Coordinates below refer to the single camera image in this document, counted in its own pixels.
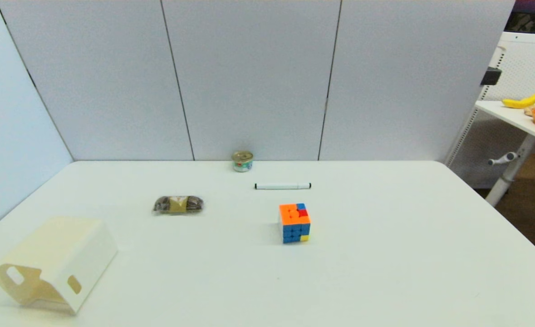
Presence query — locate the white marker pen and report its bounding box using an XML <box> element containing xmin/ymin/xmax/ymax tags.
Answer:
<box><xmin>255</xmin><ymin>183</ymin><xmax>312</xmax><ymax>190</ymax></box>

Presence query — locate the white cardboard box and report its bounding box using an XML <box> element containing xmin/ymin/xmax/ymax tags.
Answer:
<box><xmin>0</xmin><ymin>216</ymin><xmax>118</xmax><ymax>316</ymax></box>

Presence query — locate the small tin can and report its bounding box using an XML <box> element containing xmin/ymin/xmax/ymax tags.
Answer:
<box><xmin>231</xmin><ymin>151</ymin><xmax>254</xmax><ymax>173</ymax></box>

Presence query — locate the black clamp box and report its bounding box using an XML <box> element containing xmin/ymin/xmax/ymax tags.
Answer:
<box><xmin>481</xmin><ymin>67</ymin><xmax>502</xmax><ymax>86</ymax></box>

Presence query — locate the white side table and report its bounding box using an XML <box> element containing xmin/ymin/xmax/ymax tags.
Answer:
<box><xmin>475</xmin><ymin>100</ymin><xmax>535</xmax><ymax>207</ymax></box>

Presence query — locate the dark snack packet gold band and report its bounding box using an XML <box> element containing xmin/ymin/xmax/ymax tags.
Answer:
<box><xmin>153</xmin><ymin>195</ymin><xmax>205</xmax><ymax>215</ymax></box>

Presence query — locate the yellow banana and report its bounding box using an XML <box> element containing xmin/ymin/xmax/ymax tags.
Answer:
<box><xmin>502</xmin><ymin>89</ymin><xmax>535</xmax><ymax>109</ymax></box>

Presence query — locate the multicoloured rubiks cube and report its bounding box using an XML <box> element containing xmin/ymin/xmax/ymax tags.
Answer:
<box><xmin>279</xmin><ymin>203</ymin><xmax>311</xmax><ymax>244</ymax></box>

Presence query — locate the white pegboard panel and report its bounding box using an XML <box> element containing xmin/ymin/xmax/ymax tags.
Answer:
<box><xmin>445</xmin><ymin>32</ymin><xmax>535</xmax><ymax>189</ymax></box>

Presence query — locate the grey table crank handle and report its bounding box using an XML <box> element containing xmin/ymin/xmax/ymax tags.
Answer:
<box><xmin>488</xmin><ymin>152</ymin><xmax>520</xmax><ymax>166</ymax></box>

